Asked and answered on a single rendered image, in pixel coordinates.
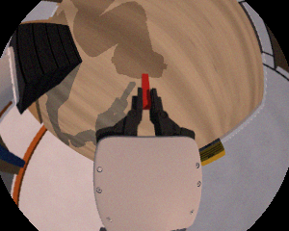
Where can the red rectangular peg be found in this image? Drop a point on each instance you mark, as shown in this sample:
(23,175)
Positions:
(146,92)

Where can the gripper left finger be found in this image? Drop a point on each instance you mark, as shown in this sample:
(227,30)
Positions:
(128,125)

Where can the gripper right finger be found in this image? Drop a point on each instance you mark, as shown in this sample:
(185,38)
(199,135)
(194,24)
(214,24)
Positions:
(162,123)

